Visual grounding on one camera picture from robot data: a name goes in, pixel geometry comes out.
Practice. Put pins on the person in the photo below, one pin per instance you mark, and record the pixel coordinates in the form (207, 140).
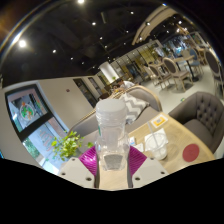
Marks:
(126, 85)

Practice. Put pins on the grey zigzag cushion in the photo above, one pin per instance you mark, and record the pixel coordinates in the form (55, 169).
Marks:
(136, 106)

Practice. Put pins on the flat round red coaster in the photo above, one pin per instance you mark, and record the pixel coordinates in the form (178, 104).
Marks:
(191, 152)

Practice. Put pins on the grey curved sofa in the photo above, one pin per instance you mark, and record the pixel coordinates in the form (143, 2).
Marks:
(146, 96)

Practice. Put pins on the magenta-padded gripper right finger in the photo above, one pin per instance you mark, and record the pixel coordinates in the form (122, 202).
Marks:
(137, 161)

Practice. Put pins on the clear plastic water bottle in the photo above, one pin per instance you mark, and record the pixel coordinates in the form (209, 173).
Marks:
(111, 140)

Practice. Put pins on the white paper slip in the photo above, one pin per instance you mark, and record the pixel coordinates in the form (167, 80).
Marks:
(139, 147)

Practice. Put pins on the white napkin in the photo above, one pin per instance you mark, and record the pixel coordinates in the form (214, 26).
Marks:
(160, 133)

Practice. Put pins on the group of dining chairs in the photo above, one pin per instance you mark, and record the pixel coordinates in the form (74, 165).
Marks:
(173, 68)

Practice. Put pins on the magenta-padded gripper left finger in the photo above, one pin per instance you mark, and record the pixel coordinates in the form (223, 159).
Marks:
(88, 161)

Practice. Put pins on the potted green plant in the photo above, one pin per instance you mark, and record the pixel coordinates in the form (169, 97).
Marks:
(68, 146)

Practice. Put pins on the grey tufted armchair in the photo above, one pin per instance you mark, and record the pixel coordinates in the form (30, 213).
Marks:
(200, 113)

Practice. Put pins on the framed food poster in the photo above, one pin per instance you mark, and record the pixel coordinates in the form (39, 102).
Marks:
(28, 110)

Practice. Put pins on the yellow card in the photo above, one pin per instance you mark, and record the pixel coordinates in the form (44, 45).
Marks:
(159, 120)

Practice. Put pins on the ceiling lights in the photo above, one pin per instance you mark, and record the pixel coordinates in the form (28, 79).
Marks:
(22, 43)

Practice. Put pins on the blue and white card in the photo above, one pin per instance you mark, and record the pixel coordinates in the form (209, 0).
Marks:
(132, 140)

